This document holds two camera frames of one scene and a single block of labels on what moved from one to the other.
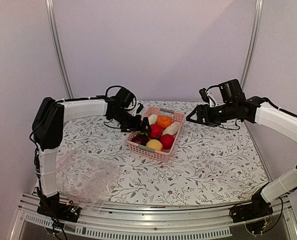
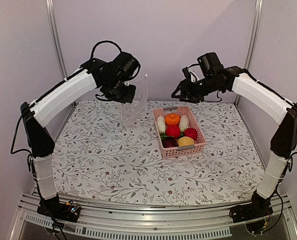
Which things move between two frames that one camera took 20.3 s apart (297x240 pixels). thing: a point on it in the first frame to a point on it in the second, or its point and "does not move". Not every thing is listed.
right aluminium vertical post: x=258 y=15 does not move
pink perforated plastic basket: x=163 y=155 to x=199 y=142
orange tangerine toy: x=164 y=121 to x=172 y=119
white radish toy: x=152 y=119 to x=160 y=121
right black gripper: x=200 y=109 to x=186 y=89
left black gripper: x=136 y=127 to x=129 y=97
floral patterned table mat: x=210 y=165 does not move
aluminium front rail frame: x=175 y=222 does not move
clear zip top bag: x=87 y=179 to x=129 y=110
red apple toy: x=167 y=140 to x=191 y=132
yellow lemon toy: x=154 y=144 to x=185 y=141
